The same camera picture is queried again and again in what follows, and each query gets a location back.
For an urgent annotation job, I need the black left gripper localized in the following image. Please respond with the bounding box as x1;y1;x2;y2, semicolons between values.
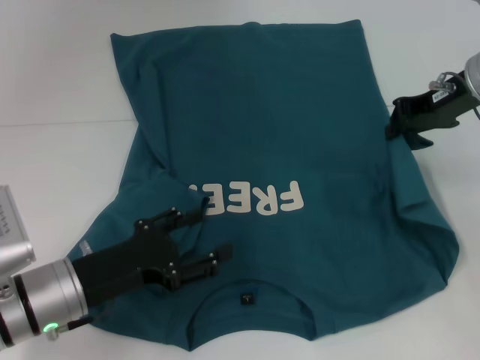
70;205;234;307

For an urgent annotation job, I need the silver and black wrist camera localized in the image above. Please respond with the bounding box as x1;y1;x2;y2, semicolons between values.
0;183;38;279

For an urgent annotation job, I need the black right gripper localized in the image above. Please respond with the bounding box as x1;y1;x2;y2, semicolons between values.
385;84;480;152

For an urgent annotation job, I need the teal t-shirt with FREE print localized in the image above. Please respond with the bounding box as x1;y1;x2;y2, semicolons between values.
69;18;463;352

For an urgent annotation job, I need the silver plug with dark cable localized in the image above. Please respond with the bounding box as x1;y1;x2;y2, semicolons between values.
428;70;467;94
44;316;94;338

